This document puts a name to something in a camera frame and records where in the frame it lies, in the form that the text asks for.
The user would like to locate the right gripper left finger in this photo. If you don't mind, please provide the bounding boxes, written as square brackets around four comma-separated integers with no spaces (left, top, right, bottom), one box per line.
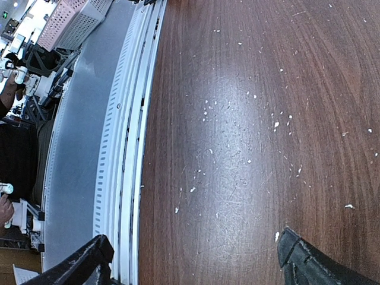
[25,235,114,284]

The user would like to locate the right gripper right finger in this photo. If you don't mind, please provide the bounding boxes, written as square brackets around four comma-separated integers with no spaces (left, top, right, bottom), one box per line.
[277,227,377,284]

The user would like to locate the operator lower hand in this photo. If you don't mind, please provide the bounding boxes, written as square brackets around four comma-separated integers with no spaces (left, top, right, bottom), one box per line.
[0,194,14,230]

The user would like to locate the operator upper hand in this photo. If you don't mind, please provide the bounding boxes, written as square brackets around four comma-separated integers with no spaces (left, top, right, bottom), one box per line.
[1,71,29,103]

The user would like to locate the white perforated basket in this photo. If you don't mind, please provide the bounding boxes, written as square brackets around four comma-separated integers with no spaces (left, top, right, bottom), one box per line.
[56,0,113,50]

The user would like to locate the pink perforated basket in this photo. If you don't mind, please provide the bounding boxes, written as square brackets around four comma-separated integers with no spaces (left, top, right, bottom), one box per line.
[37,1,86,52]

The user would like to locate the front aluminium rail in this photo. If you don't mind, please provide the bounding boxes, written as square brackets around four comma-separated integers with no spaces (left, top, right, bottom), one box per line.
[42,1,167,284]

